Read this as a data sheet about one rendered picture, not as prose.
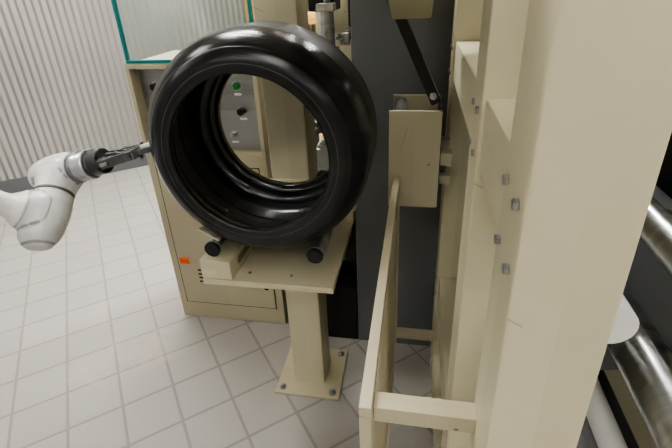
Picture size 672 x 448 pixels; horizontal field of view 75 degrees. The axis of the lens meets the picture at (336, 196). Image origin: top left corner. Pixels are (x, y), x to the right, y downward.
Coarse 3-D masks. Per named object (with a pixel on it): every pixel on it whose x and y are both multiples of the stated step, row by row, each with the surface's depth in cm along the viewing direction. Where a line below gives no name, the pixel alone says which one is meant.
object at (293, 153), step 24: (264, 0) 122; (288, 0) 121; (264, 96) 135; (288, 96) 133; (288, 120) 137; (312, 120) 145; (288, 144) 140; (312, 144) 146; (288, 168) 144; (312, 168) 148; (288, 312) 172; (312, 312) 169; (312, 336) 175; (312, 360) 181
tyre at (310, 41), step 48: (192, 48) 96; (240, 48) 92; (288, 48) 92; (336, 48) 108; (192, 96) 123; (336, 96) 94; (192, 144) 128; (336, 144) 97; (192, 192) 111; (240, 192) 135; (288, 192) 135; (336, 192) 102; (240, 240) 113; (288, 240) 111
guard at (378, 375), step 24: (384, 240) 99; (384, 264) 91; (384, 288) 84; (384, 312) 96; (384, 336) 98; (384, 360) 103; (384, 384) 108; (360, 408) 61; (360, 432) 63; (384, 432) 116
